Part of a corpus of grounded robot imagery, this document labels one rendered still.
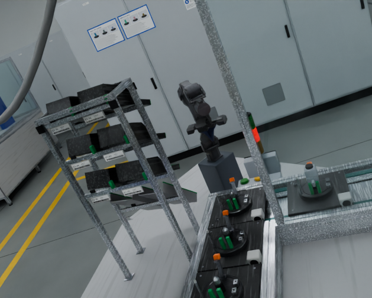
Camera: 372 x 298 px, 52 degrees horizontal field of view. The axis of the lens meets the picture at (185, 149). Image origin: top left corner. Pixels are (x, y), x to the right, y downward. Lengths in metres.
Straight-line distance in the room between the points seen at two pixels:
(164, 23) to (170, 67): 0.49
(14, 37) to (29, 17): 0.62
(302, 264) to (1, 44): 9.37
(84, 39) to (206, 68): 1.41
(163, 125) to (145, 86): 0.52
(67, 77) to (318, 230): 8.11
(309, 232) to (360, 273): 0.24
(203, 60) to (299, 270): 3.33
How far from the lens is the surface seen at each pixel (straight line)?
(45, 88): 9.46
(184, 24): 4.42
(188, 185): 2.28
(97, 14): 4.57
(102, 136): 1.51
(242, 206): 1.66
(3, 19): 10.09
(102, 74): 4.67
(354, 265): 1.46
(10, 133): 7.15
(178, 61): 4.49
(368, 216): 1.53
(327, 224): 1.54
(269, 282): 1.33
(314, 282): 1.43
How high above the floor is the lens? 1.87
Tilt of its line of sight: 21 degrees down
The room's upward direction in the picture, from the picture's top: 24 degrees counter-clockwise
